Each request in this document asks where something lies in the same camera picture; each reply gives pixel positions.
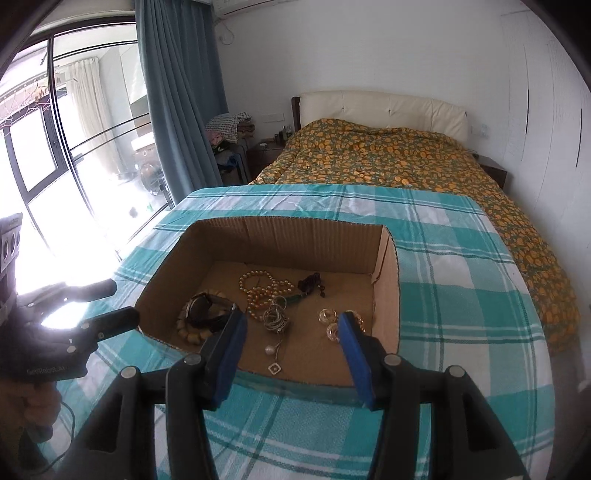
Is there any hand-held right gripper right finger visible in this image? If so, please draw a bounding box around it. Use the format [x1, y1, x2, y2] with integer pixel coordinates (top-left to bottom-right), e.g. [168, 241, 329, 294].
[337, 311, 532, 480]

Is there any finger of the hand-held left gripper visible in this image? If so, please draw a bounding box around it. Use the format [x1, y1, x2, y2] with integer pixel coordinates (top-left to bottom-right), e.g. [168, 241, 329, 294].
[18, 279, 117, 310]
[65, 308, 140, 354]

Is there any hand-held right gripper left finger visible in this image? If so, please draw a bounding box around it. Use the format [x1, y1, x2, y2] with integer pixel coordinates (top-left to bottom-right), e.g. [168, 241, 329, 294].
[58, 307, 247, 480]

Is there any pearl and square pendant chain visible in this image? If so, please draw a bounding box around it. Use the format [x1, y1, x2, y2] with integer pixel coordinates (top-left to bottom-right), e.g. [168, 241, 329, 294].
[263, 340, 286, 377]

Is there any cream wooden bead bracelet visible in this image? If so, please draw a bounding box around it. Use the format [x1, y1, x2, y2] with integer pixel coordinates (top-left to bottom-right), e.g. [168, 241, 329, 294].
[175, 290, 227, 344]

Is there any black wristwatch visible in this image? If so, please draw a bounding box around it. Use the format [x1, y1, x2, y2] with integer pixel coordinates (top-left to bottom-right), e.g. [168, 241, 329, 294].
[185, 293, 237, 332]

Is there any silver chain bundle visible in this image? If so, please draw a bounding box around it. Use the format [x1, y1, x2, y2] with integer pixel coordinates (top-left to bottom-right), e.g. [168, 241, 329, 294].
[262, 298, 293, 334]

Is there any gold pearl bead necklace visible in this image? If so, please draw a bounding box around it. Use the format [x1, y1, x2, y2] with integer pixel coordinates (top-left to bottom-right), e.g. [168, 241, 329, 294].
[239, 270, 296, 321]

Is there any dark bead string green tassel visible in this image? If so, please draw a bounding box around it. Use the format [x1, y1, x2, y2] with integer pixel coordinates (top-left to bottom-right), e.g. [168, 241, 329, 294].
[285, 272, 329, 305]

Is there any cardboard box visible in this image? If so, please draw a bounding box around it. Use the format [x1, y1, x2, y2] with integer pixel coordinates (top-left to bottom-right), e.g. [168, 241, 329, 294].
[135, 216, 400, 407]

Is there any person's left hand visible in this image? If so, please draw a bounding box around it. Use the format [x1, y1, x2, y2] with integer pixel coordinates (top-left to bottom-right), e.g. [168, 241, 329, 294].
[0, 381, 61, 432]

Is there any teal checked cloth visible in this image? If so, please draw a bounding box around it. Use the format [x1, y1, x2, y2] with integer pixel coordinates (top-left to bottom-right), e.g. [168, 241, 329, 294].
[90, 184, 555, 480]

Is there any standing fan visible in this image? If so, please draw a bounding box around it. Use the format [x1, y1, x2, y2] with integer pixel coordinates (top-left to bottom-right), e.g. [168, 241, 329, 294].
[139, 161, 165, 193]

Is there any black framed sliding glass door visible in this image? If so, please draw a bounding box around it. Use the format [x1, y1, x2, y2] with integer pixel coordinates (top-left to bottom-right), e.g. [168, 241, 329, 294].
[0, 23, 177, 280]

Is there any hanging clothes drying rack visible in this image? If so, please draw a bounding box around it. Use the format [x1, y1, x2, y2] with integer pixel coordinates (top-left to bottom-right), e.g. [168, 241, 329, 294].
[0, 76, 52, 126]

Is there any blue curtain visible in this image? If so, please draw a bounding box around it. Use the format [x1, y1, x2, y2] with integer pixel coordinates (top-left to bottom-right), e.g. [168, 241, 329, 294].
[135, 0, 230, 206]

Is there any pile of folded clothes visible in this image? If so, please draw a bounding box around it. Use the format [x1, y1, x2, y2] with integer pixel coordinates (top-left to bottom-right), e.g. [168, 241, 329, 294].
[205, 112, 256, 151]

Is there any dark wooden nightstand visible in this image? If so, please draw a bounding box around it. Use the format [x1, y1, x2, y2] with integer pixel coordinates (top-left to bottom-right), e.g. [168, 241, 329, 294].
[245, 138, 290, 182]
[473, 154, 509, 190]

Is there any bed with orange quilt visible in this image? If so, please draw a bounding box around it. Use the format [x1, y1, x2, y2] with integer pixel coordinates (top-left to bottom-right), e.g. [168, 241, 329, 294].
[248, 117, 581, 343]

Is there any cream padded headboard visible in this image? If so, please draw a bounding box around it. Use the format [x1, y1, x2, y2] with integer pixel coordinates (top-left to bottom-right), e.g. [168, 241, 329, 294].
[292, 90, 470, 142]

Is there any white wardrobe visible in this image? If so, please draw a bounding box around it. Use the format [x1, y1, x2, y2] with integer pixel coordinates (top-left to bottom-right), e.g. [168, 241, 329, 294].
[501, 9, 591, 261]

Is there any white air conditioner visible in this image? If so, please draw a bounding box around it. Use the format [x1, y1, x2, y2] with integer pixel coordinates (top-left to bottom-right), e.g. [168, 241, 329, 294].
[212, 0, 260, 19]

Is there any thin black cable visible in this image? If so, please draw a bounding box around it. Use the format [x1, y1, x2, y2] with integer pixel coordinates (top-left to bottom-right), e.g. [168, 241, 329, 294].
[58, 399, 77, 445]

